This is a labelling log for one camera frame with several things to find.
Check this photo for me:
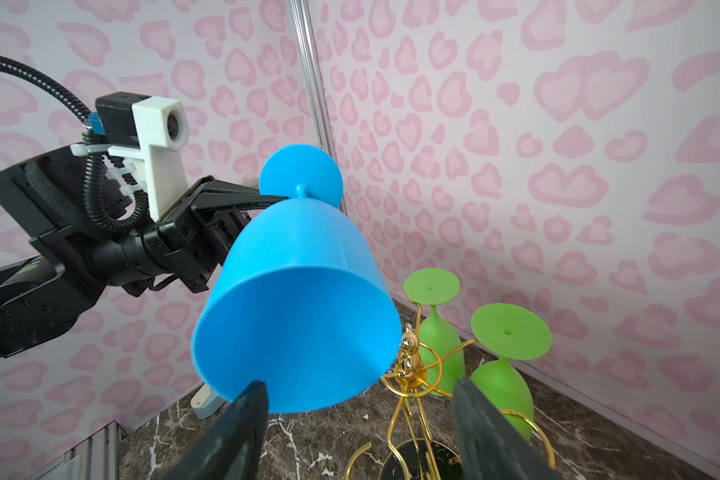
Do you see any blue wine glass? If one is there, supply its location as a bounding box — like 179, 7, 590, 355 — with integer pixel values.
191, 144, 402, 414

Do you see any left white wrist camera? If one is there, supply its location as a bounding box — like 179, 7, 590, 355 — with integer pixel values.
70, 92, 190, 221

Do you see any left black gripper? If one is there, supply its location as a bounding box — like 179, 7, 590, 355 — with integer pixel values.
86, 176, 287, 294

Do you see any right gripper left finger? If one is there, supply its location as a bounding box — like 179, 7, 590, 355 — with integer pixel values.
162, 381, 268, 480

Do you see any grey blue flat object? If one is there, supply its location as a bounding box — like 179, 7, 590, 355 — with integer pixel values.
190, 384, 225, 419

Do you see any gold wire glass rack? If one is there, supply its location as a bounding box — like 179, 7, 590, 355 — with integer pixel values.
343, 299, 558, 480

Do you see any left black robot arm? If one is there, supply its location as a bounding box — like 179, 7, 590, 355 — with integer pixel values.
0, 147, 280, 358

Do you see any green wine glass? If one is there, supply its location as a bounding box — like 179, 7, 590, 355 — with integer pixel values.
403, 268, 466, 394
471, 303, 552, 420

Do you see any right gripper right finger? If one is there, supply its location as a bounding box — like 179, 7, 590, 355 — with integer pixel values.
451, 379, 561, 480

